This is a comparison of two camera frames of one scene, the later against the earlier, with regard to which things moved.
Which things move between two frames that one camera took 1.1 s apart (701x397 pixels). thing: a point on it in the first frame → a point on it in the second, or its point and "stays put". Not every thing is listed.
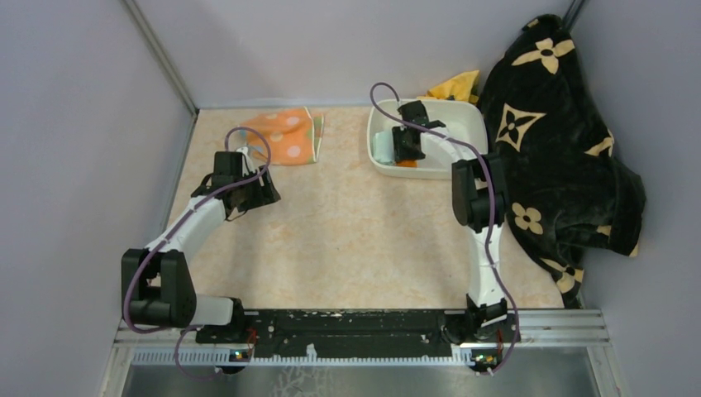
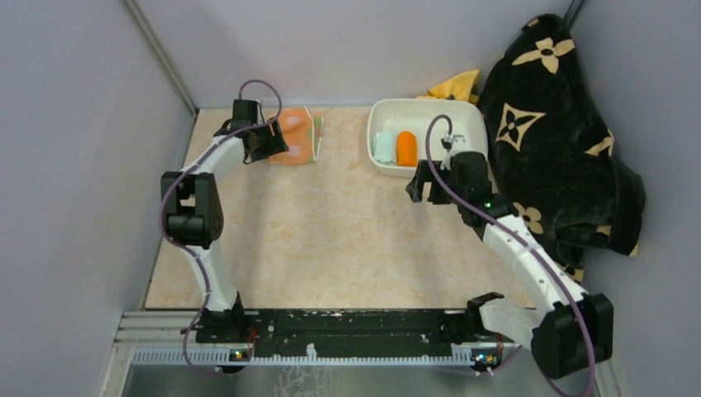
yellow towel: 460,88 stays put
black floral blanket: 567,188 stays put
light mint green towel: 383,148 stays put
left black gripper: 265,194 → 276,143
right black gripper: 400,155 → 416,187
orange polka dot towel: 289,137 stays put
